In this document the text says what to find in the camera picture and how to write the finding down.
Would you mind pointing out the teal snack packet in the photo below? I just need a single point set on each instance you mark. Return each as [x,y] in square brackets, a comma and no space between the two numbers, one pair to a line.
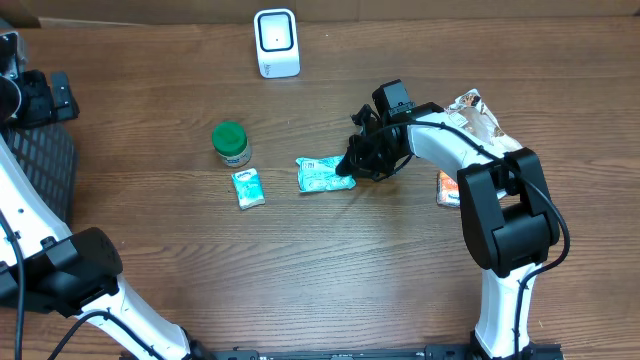
[319,175]

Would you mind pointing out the cardboard backdrop wall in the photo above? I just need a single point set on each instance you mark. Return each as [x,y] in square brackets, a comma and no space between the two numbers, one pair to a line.
[35,13]

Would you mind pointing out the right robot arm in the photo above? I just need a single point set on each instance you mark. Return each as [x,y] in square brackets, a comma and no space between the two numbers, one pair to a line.
[511,228]

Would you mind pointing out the orange snack packet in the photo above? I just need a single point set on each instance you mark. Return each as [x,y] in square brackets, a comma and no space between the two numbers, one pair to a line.
[447,191]

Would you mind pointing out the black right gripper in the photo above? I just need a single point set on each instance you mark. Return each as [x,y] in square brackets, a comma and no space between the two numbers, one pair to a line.
[360,163]

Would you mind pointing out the green lid jar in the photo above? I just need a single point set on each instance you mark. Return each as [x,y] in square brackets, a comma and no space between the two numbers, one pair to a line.
[230,141]

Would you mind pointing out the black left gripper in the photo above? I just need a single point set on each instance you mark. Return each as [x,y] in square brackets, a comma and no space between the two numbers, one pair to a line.
[45,109]

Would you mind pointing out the Panitee bread bag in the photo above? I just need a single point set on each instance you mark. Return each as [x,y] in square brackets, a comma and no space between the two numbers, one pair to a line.
[470,113]

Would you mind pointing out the dark grey mesh basket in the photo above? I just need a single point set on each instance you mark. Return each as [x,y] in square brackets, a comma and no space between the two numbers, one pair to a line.
[48,158]

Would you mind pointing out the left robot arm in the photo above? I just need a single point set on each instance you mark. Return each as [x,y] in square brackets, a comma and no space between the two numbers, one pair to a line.
[45,267]

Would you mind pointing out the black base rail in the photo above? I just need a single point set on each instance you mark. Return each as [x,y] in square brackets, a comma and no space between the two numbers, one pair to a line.
[340,355]

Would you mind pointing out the small teal tissue pack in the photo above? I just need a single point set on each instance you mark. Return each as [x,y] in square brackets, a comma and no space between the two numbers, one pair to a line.
[248,188]

